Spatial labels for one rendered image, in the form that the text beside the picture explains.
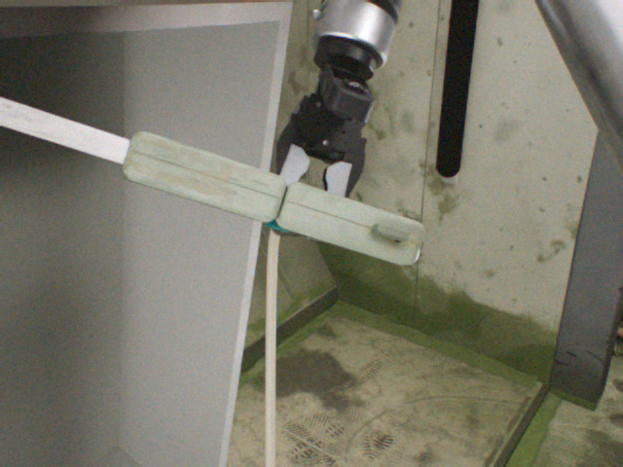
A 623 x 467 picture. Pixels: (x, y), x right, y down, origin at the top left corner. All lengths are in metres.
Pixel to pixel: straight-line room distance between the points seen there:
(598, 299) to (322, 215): 2.06
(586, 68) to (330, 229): 0.26
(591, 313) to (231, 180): 2.16
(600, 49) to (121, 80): 0.85
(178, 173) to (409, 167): 2.15
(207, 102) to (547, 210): 1.73
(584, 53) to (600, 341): 2.18
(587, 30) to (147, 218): 0.91
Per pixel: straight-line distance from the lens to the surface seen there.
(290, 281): 2.91
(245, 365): 2.69
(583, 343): 2.68
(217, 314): 1.18
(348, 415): 2.48
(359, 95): 0.57
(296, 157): 0.63
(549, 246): 2.53
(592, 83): 0.52
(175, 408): 1.44
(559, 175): 2.44
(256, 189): 0.57
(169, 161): 0.57
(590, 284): 2.55
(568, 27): 0.55
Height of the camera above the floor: 1.66
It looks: 23 degrees down
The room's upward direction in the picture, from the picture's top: straight up
